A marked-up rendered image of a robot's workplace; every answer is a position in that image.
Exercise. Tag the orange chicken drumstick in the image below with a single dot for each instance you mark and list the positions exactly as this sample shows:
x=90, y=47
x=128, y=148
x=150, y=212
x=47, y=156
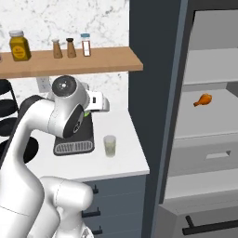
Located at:
x=203, y=100

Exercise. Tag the white wall socket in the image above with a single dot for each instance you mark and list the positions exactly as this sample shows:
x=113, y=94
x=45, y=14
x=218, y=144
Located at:
x=42, y=85

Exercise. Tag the dark grey tall cabinet panel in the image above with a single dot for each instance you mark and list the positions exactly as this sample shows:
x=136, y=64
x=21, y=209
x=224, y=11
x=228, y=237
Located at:
x=148, y=93

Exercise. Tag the brown shaker black cap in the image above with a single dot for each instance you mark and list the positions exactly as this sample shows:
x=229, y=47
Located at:
x=71, y=49

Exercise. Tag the yellow mustard jar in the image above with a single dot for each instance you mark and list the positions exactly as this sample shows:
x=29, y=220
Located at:
x=19, y=46

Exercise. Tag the grey open fridge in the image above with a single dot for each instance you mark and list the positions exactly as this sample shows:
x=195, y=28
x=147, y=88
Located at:
x=210, y=155

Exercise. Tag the brown shaker white cap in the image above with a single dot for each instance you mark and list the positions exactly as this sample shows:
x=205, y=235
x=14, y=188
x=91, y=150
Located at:
x=57, y=49

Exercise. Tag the black coffee machine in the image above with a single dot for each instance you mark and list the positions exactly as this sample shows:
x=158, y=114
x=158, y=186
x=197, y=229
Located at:
x=81, y=141

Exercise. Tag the grey fridge crisper drawer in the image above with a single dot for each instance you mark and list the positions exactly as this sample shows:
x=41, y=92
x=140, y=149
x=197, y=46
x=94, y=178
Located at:
x=198, y=161

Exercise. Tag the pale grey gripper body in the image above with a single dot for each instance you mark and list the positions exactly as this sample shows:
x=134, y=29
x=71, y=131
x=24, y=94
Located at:
x=106, y=104

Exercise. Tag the spice jar blue lid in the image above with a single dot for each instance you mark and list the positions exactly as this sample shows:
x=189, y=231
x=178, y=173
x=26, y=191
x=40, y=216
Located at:
x=86, y=46

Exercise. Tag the blue-grey drawer front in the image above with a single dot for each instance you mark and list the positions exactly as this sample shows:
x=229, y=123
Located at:
x=124, y=231
x=124, y=212
x=124, y=189

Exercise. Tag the grey freezer drawer front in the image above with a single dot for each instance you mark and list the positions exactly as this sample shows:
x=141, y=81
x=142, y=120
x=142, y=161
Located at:
x=173, y=220

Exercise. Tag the glass of lemonade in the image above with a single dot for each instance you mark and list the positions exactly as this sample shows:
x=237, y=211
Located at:
x=109, y=147

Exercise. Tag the wooden wall shelf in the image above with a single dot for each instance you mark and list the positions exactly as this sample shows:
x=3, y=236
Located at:
x=93, y=61

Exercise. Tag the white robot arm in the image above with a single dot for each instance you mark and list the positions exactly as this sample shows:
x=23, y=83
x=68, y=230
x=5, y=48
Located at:
x=28, y=161

